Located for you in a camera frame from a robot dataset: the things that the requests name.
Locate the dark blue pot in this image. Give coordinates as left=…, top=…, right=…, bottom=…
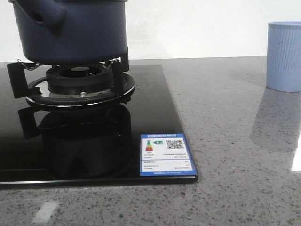
left=10, top=0, right=127, bottom=65

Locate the light blue ribbed cup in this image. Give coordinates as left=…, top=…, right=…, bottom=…
left=266, top=21, right=301, bottom=92

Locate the black pot support ring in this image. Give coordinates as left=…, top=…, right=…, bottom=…
left=6, top=46, right=135, bottom=110

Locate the black glass gas stove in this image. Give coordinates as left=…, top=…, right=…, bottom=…
left=0, top=63, right=198, bottom=188

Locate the black burner head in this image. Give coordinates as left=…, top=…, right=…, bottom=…
left=46, top=64, right=113, bottom=95

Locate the blue energy label sticker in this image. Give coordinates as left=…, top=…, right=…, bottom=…
left=140, top=133, right=197, bottom=177

